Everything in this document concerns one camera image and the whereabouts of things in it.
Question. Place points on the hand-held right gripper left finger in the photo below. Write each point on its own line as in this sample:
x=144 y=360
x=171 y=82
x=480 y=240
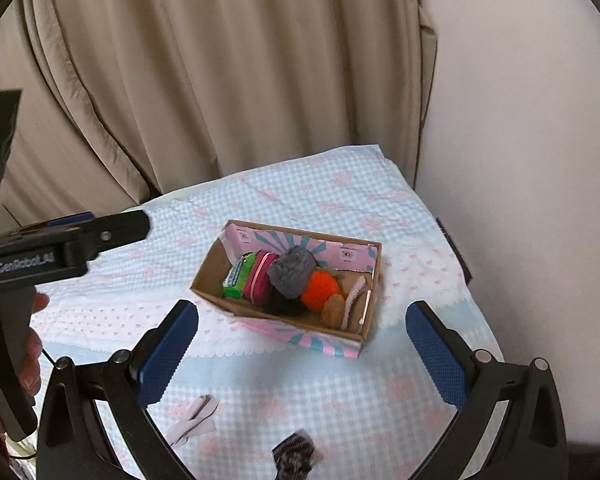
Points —
x=167 y=355

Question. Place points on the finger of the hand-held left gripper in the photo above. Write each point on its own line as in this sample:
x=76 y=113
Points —
x=117 y=232
x=67 y=219

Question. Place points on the green snack packet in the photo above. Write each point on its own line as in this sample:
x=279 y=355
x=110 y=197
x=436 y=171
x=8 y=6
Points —
x=237 y=277

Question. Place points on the orange pom-pom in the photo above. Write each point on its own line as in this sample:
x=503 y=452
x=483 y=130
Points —
x=320 y=289

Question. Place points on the person's left hand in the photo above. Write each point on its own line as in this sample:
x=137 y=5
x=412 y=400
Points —
x=32 y=360

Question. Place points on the light blue checked blanket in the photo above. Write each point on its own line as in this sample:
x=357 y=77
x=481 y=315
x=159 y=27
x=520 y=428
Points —
x=290 y=390

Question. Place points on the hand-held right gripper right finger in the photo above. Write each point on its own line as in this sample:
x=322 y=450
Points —
x=435 y=355

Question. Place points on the brown pom-pom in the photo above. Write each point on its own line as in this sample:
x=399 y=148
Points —
x=334 y=311

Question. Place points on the beige curtain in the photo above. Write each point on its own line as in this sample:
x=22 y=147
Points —
x=205 y=70

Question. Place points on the pink patterned cardboard box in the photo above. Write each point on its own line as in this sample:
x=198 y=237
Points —
x=215 y=270

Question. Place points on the small black cloth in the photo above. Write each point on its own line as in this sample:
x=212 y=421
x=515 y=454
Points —
x=282 y=306

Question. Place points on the white fuzzy strip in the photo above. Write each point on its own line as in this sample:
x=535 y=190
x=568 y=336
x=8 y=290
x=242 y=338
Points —
x=356 y=295

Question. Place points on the magenta zip pouch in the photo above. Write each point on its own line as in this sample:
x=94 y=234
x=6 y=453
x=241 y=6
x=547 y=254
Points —
x=260 y=277

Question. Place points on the grey fuzzy sock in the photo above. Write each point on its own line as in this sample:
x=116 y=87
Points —
x=292 y=270

